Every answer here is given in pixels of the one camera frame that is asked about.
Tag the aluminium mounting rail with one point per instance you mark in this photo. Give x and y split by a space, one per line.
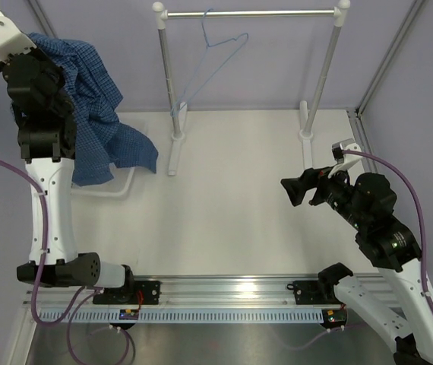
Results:
229 292

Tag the aluminium frame post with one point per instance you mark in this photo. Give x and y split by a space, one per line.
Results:
79 61
399 38

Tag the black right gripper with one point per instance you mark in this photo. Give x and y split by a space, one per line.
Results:
310 178

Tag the white and silver clothes rack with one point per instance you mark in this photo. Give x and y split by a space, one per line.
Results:
244 60

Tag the aluminium frame post left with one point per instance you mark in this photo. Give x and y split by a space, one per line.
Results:
79 61

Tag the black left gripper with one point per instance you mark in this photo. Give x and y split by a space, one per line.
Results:
37 55

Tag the aluminium frame post right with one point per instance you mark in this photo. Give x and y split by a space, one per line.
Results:
399 38

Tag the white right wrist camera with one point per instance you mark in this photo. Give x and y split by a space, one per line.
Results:
342 152

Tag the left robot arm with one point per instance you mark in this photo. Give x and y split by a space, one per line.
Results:
46 136

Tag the white slotted cable duct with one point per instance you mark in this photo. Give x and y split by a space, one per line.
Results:
195 316

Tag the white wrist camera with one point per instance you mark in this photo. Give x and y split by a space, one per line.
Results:
342 152
13 42

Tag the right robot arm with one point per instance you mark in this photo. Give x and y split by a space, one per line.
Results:
390 246

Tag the blue plaid shirt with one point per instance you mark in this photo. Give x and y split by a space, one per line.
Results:
102 140

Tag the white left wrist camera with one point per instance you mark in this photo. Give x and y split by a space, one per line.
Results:
13 42

